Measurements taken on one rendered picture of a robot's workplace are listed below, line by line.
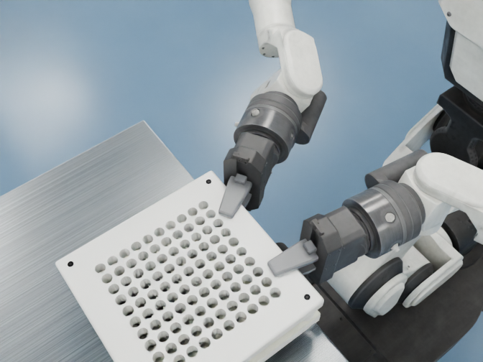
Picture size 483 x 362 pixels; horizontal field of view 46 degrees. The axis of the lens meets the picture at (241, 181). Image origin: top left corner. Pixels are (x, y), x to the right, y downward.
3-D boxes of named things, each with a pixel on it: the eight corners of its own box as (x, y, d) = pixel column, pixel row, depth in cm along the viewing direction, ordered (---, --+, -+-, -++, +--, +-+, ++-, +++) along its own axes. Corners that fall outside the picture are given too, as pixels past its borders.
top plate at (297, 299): (212, 176, 82) (211, 168, 80) (323, 306, 71) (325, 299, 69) (57, 268, 74) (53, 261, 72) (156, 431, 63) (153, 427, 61)
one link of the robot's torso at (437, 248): (402, 224, 165) (414, 200, 154) (456, 274, 156) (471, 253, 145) (351, 263, 158) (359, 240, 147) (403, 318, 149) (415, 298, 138)
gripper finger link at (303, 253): (264, 261, 72) (305, 240, 74) (277, 281, 70) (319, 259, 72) (264, 254, 71) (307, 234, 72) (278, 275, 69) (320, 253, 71)
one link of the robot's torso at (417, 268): (394, 224, 159) (339, 203, 117) (449, 276, 150) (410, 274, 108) (356, 263, 162) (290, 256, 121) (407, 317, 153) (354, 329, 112)
